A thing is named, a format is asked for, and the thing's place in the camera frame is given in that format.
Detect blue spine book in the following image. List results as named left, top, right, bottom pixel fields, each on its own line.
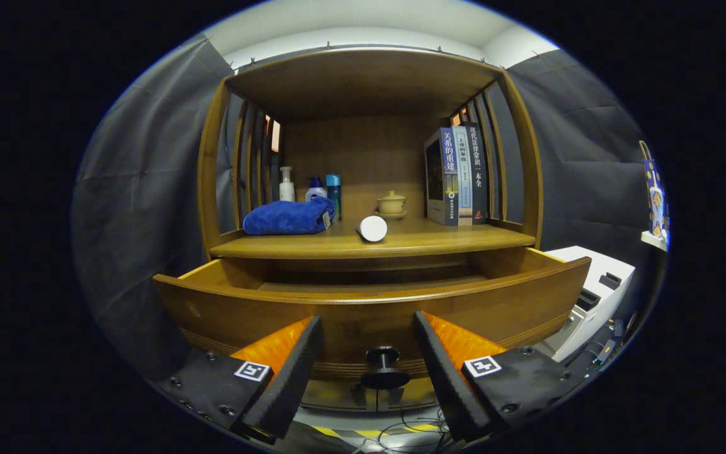
left=425, top=128, right=459, bottom=226

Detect blue dotted paper bag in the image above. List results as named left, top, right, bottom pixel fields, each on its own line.
left=639, top=140, right=665, bottom=237

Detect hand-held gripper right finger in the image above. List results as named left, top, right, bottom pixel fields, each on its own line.
left=413, top=310, right=584, bottom=442

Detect beige lidded teacup with saucer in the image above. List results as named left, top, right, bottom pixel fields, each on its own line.
left=376, top=190, right=408, bottom=220

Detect white cylindrical jar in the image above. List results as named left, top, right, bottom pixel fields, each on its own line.
left=355, top=215, right=389, bottom=243

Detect black backdrop cloth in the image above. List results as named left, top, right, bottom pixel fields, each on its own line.
left=72, top=35, right=669, bottom=379

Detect teal bottle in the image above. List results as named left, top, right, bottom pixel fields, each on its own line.
left=326, top=174, right=342, bottom=221

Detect dark floor device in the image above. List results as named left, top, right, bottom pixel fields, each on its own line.
left=562, top=318, right=628, bottom=373

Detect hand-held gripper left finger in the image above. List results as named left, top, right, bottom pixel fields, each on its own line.
left=158, top=315, right=326, bottom=445

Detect blue folded towel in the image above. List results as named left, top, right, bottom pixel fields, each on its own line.
left=243, top=196, right=337, bottom=236

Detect wooden cabinet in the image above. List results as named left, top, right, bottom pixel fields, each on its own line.
left=197, top=47, right=543, bottom=410

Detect wooden drawer with black knob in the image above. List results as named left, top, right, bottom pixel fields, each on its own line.
left=152, top=247, right=592, bottom=390

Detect black spine book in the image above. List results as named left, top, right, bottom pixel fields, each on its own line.
left=464, top=124, right=488, bottom=225

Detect pale spine book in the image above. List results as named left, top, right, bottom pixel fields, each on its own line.
left=452, top=126, right=474, bottom=226

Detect wooden countertop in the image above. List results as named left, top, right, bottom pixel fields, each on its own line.
left=209, top=218, right=537, bottom=260

